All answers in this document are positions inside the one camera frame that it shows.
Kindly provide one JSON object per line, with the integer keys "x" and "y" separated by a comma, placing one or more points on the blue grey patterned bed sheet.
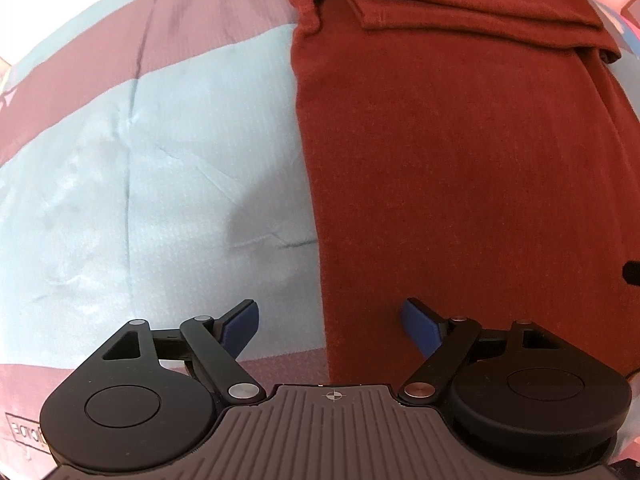
{"x": 150, "y": 185}

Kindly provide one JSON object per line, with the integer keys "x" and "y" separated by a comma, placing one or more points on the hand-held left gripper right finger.
{"x": 422, "y": 327}

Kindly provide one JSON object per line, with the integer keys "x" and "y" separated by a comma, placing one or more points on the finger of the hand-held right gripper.
{"x": 632, "y": 272}

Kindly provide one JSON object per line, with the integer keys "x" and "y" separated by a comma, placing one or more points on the dark red long-sleeve sweater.
{"x": 450, "y": 160}

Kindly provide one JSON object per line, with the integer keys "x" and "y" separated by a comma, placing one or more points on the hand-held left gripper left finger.
{"x": 240, "y": 330}

